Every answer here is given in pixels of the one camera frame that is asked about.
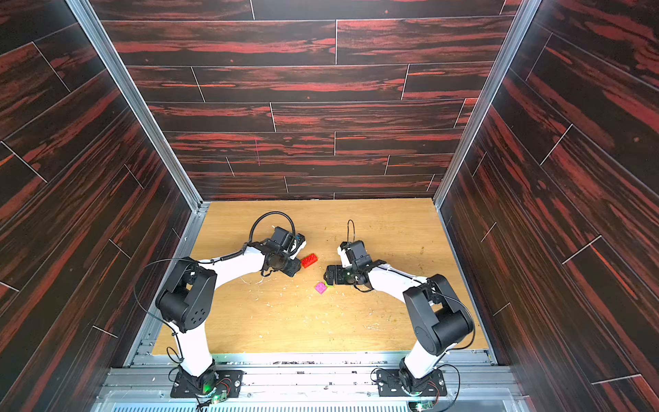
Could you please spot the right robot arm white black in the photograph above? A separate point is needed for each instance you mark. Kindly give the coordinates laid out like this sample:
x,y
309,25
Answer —
x,y
439,319

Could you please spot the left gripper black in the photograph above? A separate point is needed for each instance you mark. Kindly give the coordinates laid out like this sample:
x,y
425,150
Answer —
x,y
295,268

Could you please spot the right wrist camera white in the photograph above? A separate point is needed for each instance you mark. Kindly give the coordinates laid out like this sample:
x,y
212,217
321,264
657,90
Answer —
x,y
344,257

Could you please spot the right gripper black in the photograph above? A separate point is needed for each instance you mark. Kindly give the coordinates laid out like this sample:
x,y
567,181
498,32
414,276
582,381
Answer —
x,y
334,275

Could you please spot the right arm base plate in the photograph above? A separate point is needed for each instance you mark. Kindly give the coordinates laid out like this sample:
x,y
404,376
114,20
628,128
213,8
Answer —
x,y
397,383

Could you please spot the red long lego brick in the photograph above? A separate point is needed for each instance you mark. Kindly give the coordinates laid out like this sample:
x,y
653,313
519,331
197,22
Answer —
x,y
309,260

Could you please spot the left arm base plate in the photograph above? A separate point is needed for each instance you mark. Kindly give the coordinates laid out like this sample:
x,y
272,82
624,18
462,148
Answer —
x,y
226,383

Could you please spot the aluminium front rail frame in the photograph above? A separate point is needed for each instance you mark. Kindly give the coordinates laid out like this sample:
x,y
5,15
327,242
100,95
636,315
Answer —
x,y
320,382

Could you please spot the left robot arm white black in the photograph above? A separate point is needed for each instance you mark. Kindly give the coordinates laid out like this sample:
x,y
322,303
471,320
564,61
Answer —
x,y
187,296

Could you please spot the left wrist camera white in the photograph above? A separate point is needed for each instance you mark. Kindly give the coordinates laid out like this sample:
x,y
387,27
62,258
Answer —
x,y
299,242

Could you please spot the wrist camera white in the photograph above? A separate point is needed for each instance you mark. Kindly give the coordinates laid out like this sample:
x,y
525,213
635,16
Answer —
x,y
344,257
299,242

